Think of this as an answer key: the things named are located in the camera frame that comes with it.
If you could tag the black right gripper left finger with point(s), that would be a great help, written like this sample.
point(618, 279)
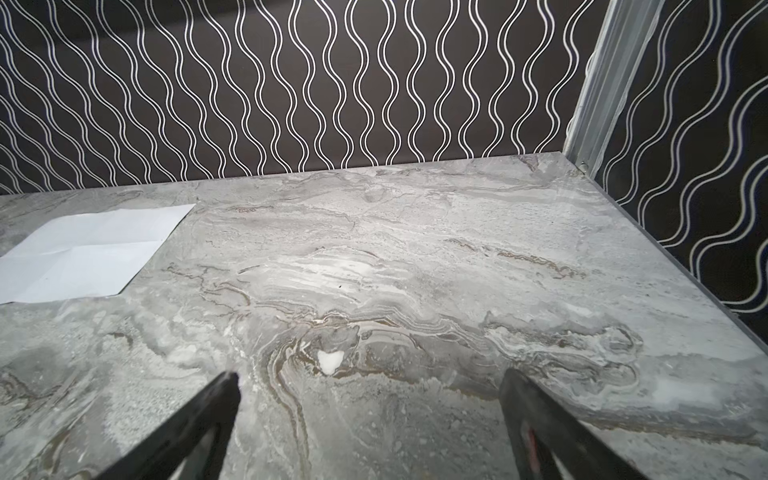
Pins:
point(192, 443)

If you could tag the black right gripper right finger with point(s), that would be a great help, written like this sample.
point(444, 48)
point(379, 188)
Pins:
point(545, 436)

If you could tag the aluminium frame corner post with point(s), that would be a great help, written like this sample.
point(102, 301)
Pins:
point(624, 35)

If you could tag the white paper letter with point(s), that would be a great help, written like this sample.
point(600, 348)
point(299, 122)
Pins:
point(85, 255)

